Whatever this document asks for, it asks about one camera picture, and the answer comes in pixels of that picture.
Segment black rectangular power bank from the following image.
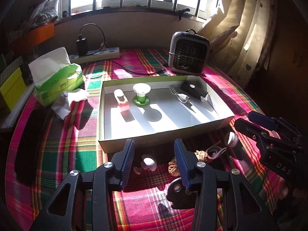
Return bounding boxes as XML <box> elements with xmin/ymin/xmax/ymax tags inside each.
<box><xmin>181</xmin><ymin>81</ymin><xmax>208</xmax><ymax>102</ymax></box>

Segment black charger adapter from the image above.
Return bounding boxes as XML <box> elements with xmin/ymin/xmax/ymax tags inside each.
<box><xmin>76</xmin><ymin>34</ymin><xmax>89</xmax><ymax>56</ymax></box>

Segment white mushroom night light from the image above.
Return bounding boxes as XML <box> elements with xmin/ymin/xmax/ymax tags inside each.
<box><xmin>133</xmin><ymin>157</ymin><xmax>157</xmax><ymax>175</ymax></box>

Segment crumpled white tissue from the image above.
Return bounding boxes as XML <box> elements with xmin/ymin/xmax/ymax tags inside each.
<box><xmin>51</xmin><ymin>89</ymin><xmax>90</xmax><ymax>120</ymax></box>

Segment orange box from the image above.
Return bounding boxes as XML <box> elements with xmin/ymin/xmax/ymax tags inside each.
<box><xmin>8</xmin><ymin>23</ymin><xmax>55</xmax><ymax>55</ymax></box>

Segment white round cap device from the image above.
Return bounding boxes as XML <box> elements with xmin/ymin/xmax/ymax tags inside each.
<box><xmin>224</xmin><ymin>131</ymin><xmax>239</xmax><ymax>148</ymax></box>

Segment white power strip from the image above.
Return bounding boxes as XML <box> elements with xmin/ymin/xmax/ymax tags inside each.
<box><xmin>69</xmin><ymin>47</ymin><xmax>120</xmax><ymax>64</ymax></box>

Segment cream heart curtain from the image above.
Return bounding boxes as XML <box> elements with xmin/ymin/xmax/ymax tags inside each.
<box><xmin>198</xmin><ymin>0</ymin><xmax>277</xmax><ymax>88</ymax></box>

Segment white plastic bags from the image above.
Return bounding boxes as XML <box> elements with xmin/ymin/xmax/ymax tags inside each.
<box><xmin>27</xmin><ymin>0</ymin><xmax>59</xmax><ymax>28</ymax></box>

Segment yellow box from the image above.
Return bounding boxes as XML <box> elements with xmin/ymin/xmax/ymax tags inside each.
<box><xmin>1</xmin><ymin>68</ymin><xmax>26</xmax><ymax>113</ymax></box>

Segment green tissue pack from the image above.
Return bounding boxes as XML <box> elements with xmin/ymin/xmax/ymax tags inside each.
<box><xmin>29</xmin><ymin>47</ymin><xmax>84</xmax><ymax>106</ymax></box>

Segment black charger cable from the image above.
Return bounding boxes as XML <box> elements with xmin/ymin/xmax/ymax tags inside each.
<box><xmin>78</xmin><ymin>23</ymin><xmax>167</xmax><ymax>76</ymax></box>

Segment grey mini heater fan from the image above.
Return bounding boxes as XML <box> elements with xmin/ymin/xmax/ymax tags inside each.
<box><xmin>168</xmin><ymin>30</ymin><xmax>210</xmax><ymax>76</ymax></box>

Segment green white round lamp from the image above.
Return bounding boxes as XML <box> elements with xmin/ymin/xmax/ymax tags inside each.
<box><xmin>133</xmin><ymin>83</ymin><xmax>151</xmax><ymax>106</ymax></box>

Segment plaid bed sheet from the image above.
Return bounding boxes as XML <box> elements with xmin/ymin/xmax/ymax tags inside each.
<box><xmin>5</xmin><ymin>49</ymin><xmax>286</xmax><ymax>230</ymax></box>

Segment brown walnut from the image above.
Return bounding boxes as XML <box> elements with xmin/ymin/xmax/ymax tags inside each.
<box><xmin>194</xmin><ymin>150</ymin><xmax>208</xmax><ymax>163</ymax></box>
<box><xmin>168</xmin><ymin>157</ymin><xmax>180</xmax><ymax>177</ymax></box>

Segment green white cardboard box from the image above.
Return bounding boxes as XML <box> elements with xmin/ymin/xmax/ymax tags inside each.
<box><xmin>98</xmin><ymin>76</ymin><xmax>235</xmax><ymax>153</ymax></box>

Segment black round gadget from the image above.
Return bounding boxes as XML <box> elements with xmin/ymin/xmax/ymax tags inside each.
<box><xmin>166</xmin><ymin>177</ymin><xmax>197</xmax><ymax>210</ymax></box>

